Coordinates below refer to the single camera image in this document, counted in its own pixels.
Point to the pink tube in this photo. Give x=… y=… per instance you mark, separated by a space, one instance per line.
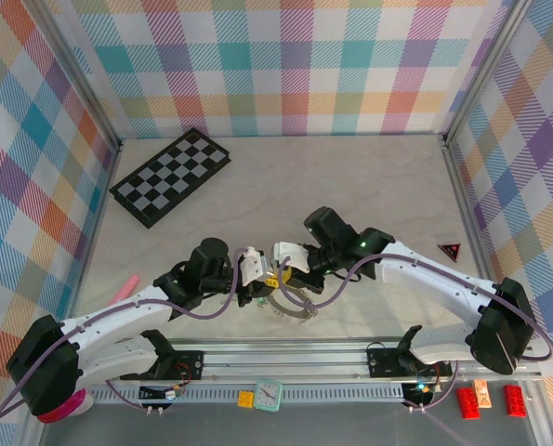
x=128 y=284

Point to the red toy brick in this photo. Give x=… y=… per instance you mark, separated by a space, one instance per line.
x=469 y=403
x=515 y=400

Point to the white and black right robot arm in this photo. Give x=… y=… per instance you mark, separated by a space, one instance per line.
x=434 y=274

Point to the magenta plastic cup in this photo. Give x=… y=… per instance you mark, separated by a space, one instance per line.
x=64 y=409

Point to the aluminium side rail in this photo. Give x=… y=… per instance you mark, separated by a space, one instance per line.
x=92 y=241
x=477 y=241

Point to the mint green alarm clock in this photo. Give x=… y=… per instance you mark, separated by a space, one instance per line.
x=267 y=395

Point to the orange wooden block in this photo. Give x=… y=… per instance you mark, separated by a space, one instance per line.
x=482 y=395

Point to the black and grey chessboard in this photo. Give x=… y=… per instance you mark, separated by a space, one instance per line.
x=169 y=176

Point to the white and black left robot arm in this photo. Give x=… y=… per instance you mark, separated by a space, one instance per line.
x=113 y=316

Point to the aluminium corner post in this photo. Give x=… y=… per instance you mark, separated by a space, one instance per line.
x=77 y=69
x=484 y=69

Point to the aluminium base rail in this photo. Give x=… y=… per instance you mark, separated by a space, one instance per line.
x=280 y=360

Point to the red and black triangle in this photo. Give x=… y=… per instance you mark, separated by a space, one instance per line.
x=451 y=251

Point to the yellow toy brick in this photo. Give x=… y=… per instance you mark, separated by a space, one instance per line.
x=245 y=399

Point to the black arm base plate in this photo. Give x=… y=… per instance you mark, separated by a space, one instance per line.
x=383 y=362
x=190 y=364

